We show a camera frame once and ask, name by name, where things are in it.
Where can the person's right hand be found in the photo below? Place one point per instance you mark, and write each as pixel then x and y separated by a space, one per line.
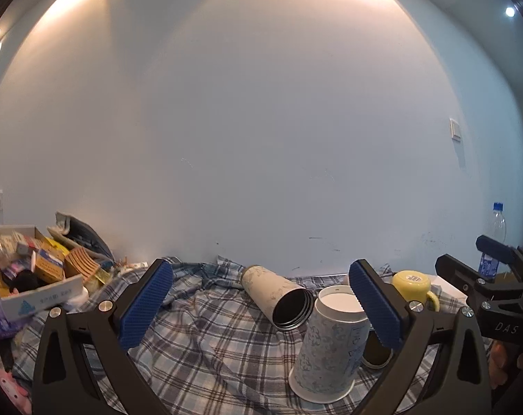
pixel 503 365

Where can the purple plastic packet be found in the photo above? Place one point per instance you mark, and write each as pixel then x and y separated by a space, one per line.
pixel 0 315

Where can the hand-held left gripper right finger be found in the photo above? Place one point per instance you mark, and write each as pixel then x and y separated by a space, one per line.
pixel 377 309

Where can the yellow packet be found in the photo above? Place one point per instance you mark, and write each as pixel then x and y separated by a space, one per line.
pixel 49 264

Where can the black round object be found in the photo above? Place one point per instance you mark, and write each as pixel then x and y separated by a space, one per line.
pixel 23 280

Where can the yellow mug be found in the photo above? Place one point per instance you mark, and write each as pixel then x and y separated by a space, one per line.
pixel 413 288

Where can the wooden ribbed comb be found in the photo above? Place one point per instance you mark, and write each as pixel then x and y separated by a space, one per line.
pixel 82 263

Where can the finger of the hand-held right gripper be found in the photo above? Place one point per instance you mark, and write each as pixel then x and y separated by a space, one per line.
pixel 458 274
pixel 495 247

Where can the white wall switch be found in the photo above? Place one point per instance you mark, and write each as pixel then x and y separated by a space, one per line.
pixel 456 129

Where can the clear plastic water bottle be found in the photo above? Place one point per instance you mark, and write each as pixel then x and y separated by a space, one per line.
pixel 495 237

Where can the cardboard box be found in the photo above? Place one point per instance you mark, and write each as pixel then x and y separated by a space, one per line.
pixel 36 298

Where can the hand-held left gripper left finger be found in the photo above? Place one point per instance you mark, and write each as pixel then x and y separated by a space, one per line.
pixel 144 309

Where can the patterned cylindrical tin canister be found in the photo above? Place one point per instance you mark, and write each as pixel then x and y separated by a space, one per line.
pixel 276 296

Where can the dark green round lid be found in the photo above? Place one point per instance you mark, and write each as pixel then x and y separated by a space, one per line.
pixel 376 354

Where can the blue patterned paper cup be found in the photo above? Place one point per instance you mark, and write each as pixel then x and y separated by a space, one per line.
pixel 328 350

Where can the grey blue fabric bag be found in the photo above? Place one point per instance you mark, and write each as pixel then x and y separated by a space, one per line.
pixel 82 235

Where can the plaid cloth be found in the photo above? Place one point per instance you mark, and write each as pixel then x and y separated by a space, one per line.
pixel 209 346

